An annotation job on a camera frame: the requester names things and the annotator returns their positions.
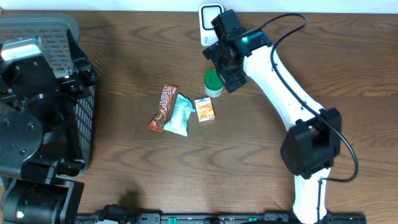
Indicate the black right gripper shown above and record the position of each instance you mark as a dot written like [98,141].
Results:
[232,81]

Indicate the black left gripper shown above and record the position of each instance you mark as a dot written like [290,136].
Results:
[78,74]

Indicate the green lid white jar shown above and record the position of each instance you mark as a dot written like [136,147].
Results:
[213,85]

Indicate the orange Kleenex tissue pack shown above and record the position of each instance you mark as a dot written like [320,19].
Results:
[204,108]

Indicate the teal white wipes packet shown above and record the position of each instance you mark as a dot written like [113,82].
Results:
[178,123]

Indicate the red white snack packet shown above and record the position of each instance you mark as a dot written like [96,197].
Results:
[167,96]

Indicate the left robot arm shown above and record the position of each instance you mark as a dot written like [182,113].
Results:
[41,197]

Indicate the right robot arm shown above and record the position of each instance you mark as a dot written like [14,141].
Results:
[311,143]

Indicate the white barcode scanner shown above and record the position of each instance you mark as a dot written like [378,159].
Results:
[207,12]

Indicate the grey plastic mesh basket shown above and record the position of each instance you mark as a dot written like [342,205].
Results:
[55,137]

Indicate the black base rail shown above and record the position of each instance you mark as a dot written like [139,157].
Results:
[121,215]

